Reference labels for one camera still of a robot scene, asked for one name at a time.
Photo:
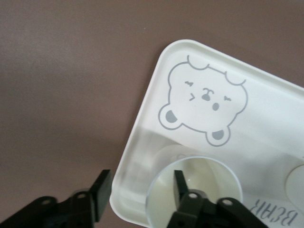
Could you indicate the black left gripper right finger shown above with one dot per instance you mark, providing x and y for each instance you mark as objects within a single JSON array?
[{"x": 190, "y": 209}]

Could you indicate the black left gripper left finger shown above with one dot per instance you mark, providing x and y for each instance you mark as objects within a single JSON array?
[{"x": 102, "y": 190}]

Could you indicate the cream bear print tray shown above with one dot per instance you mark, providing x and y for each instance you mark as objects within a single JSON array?
[{"x": 213, "y": 107}]

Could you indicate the brown table cover mat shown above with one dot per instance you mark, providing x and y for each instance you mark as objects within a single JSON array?
[{"x": 47, "y": 71}]

